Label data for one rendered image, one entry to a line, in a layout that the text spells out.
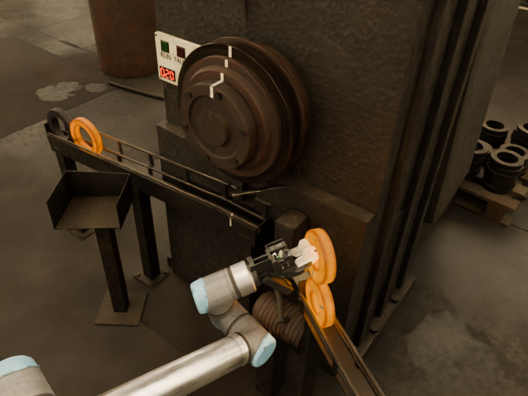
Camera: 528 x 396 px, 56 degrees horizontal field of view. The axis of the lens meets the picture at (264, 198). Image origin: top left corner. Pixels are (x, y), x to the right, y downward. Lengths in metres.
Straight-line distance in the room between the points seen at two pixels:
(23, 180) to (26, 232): 0.52
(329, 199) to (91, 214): 0.96
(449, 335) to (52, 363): 1.78
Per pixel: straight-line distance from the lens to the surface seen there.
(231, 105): 1.44
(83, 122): 2.36
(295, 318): 1.73
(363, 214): 1.63
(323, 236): 1.35
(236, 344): 1.33
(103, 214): 2.07
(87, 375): 2.32
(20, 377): 1.17
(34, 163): 3.60
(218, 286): 1.32
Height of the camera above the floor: 1.89
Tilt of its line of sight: 38 degrees down
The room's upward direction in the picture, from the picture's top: 3 degrees clockwise
